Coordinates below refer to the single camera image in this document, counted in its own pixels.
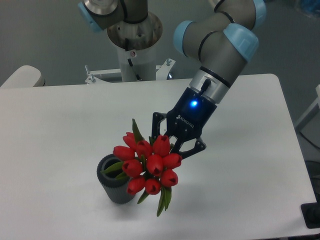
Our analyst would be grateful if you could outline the blue items in clear container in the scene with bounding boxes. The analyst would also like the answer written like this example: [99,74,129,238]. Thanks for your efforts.
[294,0,320,19]

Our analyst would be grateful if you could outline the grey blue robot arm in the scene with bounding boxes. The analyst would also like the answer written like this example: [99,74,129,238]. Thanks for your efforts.
[78,0,266,158]

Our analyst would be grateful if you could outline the dark grey ribbed vase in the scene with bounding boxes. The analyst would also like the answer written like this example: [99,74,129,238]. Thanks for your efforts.
[96,154,135,204]

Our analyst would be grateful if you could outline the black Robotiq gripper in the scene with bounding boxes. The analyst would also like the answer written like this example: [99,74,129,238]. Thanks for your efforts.
[151,87,217,160]

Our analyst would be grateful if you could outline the white pedestal base frame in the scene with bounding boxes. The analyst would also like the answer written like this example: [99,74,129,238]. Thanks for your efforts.
[85,58,176,85]

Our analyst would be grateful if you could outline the black device at table edge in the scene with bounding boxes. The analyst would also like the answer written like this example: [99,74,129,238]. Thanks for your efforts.
[300,202,320,229]

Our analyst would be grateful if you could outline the red tulip bouquet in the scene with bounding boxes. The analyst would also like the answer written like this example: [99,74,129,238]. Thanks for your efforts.
[101,121,182,216]

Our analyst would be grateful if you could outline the white furniture at right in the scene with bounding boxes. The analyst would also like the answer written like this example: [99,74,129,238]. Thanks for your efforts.
[293,85,320,133]

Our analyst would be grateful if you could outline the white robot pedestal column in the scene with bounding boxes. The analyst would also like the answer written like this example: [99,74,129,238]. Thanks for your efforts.
[106,11,164,82]

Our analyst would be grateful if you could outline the white chair back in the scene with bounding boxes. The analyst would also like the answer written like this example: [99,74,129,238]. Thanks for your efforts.
[0,65,46,89]

